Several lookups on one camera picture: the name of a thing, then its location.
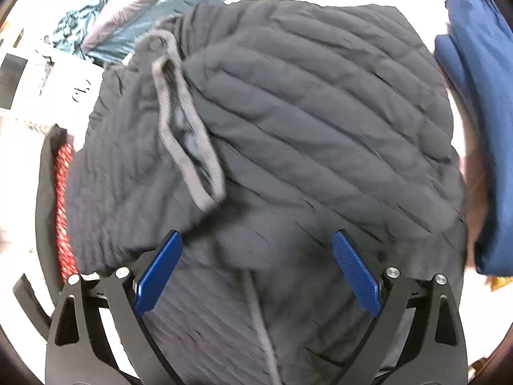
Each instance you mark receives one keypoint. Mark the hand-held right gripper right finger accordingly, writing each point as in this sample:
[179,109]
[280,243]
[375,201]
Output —
[356,272]

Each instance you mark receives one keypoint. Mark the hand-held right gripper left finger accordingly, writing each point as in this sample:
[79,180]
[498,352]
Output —
[158,276]

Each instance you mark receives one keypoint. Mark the black quilted jacket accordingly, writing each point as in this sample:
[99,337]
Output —
[320,128]

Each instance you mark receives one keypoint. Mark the red patterned cloth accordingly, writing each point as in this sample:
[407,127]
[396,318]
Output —
[62,216]

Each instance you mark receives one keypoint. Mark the gold yellow cloth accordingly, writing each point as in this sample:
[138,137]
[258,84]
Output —
[501,283]

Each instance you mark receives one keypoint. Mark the white machine with round logo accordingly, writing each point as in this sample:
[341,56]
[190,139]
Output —
[48,84]

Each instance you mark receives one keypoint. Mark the navy blue folded garment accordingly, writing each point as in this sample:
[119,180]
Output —
[481,88]

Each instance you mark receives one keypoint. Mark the grey duvet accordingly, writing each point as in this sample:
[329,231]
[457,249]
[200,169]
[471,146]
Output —
[132,12]

